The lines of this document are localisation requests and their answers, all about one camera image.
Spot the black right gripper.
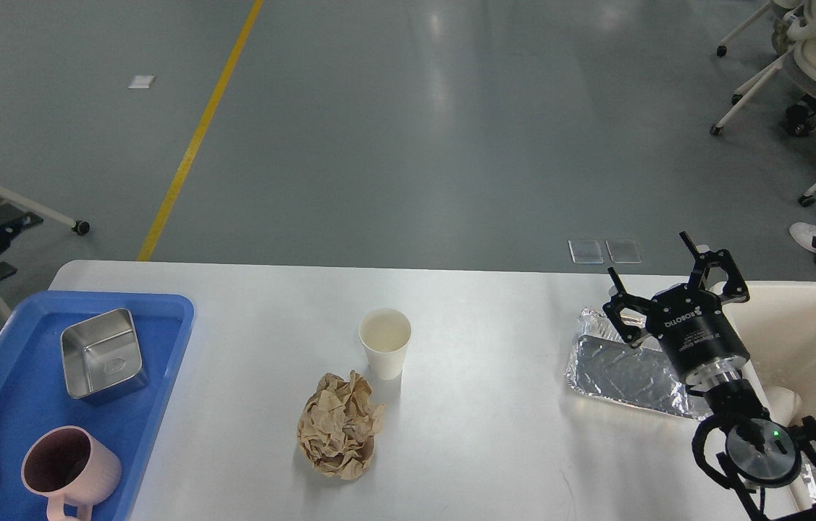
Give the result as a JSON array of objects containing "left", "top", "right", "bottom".
[{"left": 602, "top": 232, "right": 752, "bottom": 386}]

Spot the aluminium foil tray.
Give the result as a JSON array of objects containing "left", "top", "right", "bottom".
[{"left": 565, "top": 307, "right": 710, "bottom": 421}]

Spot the stainless steel rectangular container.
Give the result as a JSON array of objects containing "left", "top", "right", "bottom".
[{"left": 60, "top": 308, "right": 149, "bottom": 406}]

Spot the pink mug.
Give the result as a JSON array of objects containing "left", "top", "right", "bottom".
[{"left": 20, "top": 425, "right": 122, "bottom": 520}]

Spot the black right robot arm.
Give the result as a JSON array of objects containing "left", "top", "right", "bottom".
[{"left": 602, "top": 232, "right": 816, "bottom": 520}]

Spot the floor outlet cover right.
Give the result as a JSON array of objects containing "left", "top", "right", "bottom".
[{"left": 604, "top": 240, "right": 643, "bottom": 264}]

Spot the floor outlet cover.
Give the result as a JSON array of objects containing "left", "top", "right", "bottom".
[
  {"left": 568, "top": 240, "right": 605, "bottom": 265},
  {"left": 604, "top": 240, "right": 643, "bottom": 264}
]

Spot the floor outlet cover left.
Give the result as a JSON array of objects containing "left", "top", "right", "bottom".
[{"left": 568, "top": 240, "right": 605, "bottom": 265}]

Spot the white cup in bin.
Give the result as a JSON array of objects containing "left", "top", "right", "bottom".
[{"left": 764, "top": 386, "right": 804, "bottom": 426}]

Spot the white paper cup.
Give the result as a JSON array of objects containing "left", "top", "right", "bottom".
[{"left": 358, "top": 309, "right": 412, "bottom": 380}]

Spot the crumpled brown paper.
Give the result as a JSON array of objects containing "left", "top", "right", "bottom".
[{"left": 296, "top": 370, "right": 387, "bottom": 481}]

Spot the blue plastic tray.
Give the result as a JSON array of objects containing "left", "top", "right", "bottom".
[{"left": 0, "top": 291, "right": 195, "bottom": 520}]

